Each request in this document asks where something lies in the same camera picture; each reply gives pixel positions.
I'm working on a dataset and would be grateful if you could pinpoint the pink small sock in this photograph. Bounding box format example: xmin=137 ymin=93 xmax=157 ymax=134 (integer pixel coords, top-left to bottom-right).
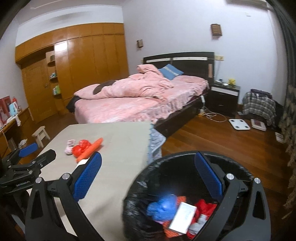
xmin=64 ymin=140 xmax=76 ymax=155

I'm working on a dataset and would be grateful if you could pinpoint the red plastic bag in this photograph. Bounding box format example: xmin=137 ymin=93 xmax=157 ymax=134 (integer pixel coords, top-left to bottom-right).
xmin=72 ymin=140 xmax=91 ymax=158

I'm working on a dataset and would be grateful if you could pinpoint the white blue cardboard box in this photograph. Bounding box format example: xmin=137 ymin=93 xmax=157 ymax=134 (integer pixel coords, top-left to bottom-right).
xmin=169 ymin=202 xmax=197 ymax=234

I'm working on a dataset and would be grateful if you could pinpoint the blue plastic bag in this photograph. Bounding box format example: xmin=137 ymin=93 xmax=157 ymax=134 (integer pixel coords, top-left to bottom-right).
xmin=146 ymin=194 xmax=178 ymax=222

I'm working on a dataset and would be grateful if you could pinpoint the black trash bin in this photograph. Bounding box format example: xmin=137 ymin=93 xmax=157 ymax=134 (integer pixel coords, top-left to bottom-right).
xmin=122 ymin=151 xmax=253 ymax=240

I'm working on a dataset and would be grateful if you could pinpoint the wooden side desk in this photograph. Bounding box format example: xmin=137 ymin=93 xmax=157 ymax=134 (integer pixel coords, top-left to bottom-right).
xmin=1 ymin=108 xmax=34 ymax=158

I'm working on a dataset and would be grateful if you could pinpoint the white small stool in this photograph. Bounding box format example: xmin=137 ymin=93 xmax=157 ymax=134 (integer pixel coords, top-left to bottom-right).
xmin=32 ymin=126 xmax=51 ymax=148

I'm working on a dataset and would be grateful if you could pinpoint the blue white kettle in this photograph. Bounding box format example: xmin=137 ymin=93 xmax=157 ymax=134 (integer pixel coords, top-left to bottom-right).
xmin=9 ymin=101 xmax=19 ymax=116

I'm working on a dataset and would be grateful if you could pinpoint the white crumpled tissue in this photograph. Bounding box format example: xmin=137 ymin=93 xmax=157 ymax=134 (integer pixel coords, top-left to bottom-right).
xmin=75 ymin=159 xmax=88 ymax=168

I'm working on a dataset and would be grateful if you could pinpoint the orange mesh tube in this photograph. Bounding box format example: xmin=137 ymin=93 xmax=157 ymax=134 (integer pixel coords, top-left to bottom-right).
xmin=76 ymin=138 xmax=103 ymax=163

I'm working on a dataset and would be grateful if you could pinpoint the wooden wardrobe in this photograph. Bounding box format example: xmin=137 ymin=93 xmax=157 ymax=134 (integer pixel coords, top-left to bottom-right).
xmin=15 ymin=23 xmax=129 ymax=122

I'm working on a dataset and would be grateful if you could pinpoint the white bathroom scale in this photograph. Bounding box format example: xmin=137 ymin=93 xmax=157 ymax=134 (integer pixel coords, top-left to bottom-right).
xmin=228 ymin=118 xmax=251 ymax=131

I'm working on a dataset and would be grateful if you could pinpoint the plaid cloth on chair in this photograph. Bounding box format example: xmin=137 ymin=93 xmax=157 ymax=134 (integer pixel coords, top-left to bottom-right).
xmin=242 ymin=89 xmax=276 ymax=126

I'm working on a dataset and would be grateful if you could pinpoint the light blue knitted cloth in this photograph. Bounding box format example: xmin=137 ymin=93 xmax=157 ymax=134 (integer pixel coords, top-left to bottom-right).
xmin=147 ymin=125 xmax=166 ymax=164

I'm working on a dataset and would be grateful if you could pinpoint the black white nightstand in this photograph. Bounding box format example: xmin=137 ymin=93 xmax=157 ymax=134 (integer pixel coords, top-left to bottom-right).
xmin=205 ymin=83 xmax=240 ymax=118

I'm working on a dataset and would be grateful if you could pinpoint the pink quilt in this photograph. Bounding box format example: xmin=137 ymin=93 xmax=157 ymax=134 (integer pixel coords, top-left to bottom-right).
xmin=74 ymin=64 xmax=174 ymax=100

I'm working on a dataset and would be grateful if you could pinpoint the yellow plush toy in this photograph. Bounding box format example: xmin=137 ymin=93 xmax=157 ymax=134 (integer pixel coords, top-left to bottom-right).
xmin=228 ymin=79 xmax=236 ymax=86

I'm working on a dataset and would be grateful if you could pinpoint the dark wooden bed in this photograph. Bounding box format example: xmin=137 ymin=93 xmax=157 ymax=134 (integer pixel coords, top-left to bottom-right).
xmin=66 ymin=52 xmax=215 ymax=137

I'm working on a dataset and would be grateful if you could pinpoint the blue pillow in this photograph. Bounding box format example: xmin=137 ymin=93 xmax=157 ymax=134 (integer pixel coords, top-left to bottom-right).
xmin=159 ymin=64 xmax=184 ymax=80

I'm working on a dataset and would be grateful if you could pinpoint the dark green curtain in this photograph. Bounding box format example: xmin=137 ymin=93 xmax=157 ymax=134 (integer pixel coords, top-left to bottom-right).
xmin=268 ymin=1 xmax=295 ymax=213

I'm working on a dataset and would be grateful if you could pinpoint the white air conditioner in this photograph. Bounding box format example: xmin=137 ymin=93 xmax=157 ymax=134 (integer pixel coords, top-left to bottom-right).
xmin=228 ymin=0 xmax=268 ymax=9

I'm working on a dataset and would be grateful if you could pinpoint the red photo frame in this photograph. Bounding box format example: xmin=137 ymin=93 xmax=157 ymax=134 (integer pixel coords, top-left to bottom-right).
xmin=1 ymin=95 xmax=11 ymax=123

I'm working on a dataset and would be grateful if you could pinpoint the white charger cable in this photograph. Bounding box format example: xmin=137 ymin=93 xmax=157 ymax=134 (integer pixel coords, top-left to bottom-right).
xmin=199 ymin=94 xmax=228 ymax=123

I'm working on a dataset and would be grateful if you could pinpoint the brown wall lamp left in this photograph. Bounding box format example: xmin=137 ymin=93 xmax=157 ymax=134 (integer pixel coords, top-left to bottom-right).
xmin=137 ymin=39 xmax=144 ymax=48

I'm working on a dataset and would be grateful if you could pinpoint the brown wall lamp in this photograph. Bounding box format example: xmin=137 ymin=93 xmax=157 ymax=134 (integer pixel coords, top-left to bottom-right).
xmin=211 ymin=24 xmax=222 ymax=37
xmin=137 ymin=39 xmax=144 ymax=48

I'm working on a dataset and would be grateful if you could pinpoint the brown wall lamp right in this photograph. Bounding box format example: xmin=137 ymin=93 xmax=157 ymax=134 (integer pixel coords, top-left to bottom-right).
xmin=211 ymin=24 xmax=222 ymax=37

